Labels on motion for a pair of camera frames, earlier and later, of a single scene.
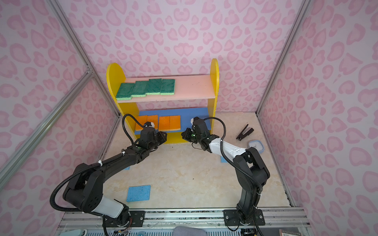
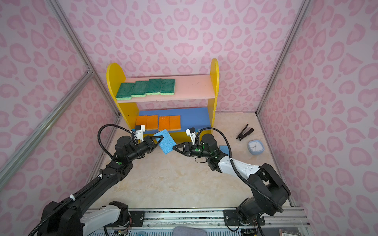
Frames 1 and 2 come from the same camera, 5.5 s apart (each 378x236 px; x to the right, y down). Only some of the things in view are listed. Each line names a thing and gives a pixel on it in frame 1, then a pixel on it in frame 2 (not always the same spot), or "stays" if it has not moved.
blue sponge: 138,193 → 167,143
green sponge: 125,91 stays
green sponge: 140,89 stays
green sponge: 167,87 stays
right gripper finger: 186,134 → 176,147
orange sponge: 142,119 stays
